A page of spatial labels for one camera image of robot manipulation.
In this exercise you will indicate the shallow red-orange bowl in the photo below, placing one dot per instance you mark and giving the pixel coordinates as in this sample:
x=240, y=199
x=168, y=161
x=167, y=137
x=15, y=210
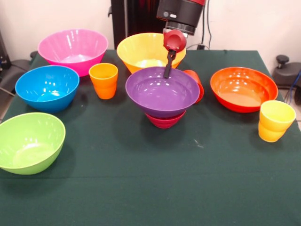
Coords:
x=244, y=89

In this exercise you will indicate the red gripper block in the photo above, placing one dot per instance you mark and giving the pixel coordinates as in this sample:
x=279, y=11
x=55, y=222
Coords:
x=175, y=41

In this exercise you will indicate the red-orange cup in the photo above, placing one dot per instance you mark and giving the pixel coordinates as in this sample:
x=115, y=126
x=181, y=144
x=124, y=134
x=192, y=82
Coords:
x=198, y=80

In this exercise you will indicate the blue bowl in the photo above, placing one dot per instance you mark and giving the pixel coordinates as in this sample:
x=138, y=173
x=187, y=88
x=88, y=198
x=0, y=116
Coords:
x=47, y=89

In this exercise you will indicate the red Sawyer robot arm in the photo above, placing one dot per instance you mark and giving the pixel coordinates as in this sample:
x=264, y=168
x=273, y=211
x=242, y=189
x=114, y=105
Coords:
x=183, y=11

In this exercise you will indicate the yellow cup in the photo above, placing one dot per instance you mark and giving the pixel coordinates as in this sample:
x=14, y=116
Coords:
x=275, y=122

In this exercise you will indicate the purple bowl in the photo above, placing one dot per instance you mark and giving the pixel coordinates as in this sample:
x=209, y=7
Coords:
x=162, y=94

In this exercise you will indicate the dark green tablecloth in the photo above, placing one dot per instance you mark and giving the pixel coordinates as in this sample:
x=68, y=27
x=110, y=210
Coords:
x=188, y=176

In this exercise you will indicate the large yellow-orange bowl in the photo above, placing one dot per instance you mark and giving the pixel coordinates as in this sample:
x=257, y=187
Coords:
x=141, y=51

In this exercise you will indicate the green bowl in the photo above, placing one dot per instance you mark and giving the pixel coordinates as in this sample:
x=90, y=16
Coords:
x=30, y=143

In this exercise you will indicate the black device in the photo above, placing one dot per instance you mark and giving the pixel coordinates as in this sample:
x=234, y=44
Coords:
x=3, y=54

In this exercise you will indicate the orange cup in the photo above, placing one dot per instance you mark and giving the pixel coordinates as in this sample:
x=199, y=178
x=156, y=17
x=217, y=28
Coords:
x=103, y=82

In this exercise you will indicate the small crimson bowl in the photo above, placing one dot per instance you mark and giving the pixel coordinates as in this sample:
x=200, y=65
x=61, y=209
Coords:
x=164, y=122

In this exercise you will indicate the large pink bowl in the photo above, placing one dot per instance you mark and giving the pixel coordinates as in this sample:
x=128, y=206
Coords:
x=70, y=44

